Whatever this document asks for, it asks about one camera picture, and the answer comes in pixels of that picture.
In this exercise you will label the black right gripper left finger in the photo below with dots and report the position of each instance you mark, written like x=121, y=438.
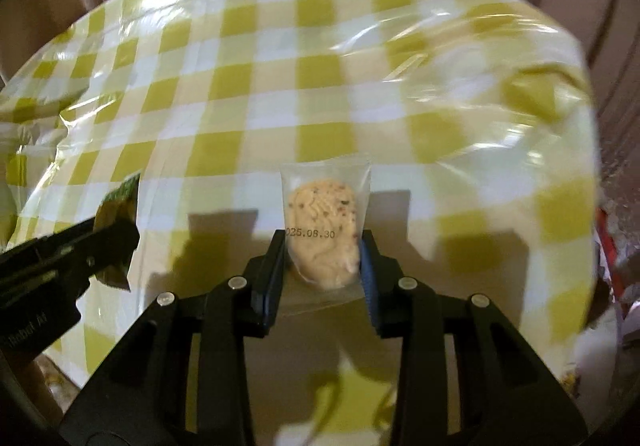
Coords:
x=178, y=375

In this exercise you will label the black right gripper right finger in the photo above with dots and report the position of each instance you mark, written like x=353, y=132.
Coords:
x=466, y=375

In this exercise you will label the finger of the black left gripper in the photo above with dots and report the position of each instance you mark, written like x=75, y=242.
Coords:
x=75, y=252

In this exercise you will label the green pea snack packet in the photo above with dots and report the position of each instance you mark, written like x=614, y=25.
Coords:
x=117, y=214

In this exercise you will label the clear cookie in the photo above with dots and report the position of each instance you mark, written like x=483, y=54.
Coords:
x=325, y=206

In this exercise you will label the yellow checked plastic tablecloth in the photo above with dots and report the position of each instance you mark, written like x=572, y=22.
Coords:
x=476, y=116

